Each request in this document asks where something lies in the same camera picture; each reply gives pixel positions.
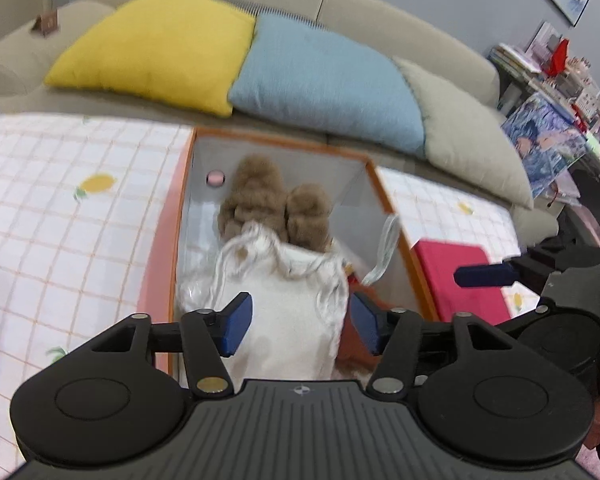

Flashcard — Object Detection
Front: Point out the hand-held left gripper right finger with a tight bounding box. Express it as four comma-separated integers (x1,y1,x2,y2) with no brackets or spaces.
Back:
349,291,518,398

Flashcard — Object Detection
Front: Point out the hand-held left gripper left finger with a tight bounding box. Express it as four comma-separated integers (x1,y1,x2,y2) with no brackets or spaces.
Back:
85,291,254,398

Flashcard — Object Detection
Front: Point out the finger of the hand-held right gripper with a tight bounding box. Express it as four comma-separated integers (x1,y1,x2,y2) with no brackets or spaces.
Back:
497,300,553,333
453,245,600,289

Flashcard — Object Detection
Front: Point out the rust brown felt cloth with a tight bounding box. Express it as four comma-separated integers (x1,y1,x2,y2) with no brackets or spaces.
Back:
337,272,381,368

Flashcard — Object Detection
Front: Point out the white drawstring bag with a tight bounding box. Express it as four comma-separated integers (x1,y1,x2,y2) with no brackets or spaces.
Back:
212,222,351,381

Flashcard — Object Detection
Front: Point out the pink box lid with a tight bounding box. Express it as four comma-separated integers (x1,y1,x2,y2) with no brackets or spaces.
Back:
412,241,513,323

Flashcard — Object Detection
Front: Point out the orange storage box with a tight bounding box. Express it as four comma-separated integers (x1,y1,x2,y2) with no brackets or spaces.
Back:
137,127,441,391

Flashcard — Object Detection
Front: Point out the brown plush toy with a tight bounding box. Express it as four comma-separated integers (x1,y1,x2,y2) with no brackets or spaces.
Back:
219,155,333,253

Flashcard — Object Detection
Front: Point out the beige pillow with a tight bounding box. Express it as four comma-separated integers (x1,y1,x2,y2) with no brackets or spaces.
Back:
392,57,535,211

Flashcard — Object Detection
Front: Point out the blue printed figure pillow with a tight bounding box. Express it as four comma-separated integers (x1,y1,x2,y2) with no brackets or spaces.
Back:
500,95,593,200

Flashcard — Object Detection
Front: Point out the checked fruit print blanket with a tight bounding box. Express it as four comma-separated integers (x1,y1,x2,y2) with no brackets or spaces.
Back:
0,112,541,480

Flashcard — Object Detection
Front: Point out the stack of books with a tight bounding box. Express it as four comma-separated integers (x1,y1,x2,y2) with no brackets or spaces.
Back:
489,42,546,78

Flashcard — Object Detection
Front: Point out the red ornament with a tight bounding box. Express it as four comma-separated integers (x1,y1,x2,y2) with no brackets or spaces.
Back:
547,39,571,75

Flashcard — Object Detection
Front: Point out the light blue pillow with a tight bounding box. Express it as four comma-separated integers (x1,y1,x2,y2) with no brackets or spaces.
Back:
228,12,427,157

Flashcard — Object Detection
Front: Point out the beige sofa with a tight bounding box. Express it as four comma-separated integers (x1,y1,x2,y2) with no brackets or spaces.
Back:
0,0,561,241

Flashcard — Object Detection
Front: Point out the yellow pillow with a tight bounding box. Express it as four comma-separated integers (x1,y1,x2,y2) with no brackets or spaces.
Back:
44,0,257,118

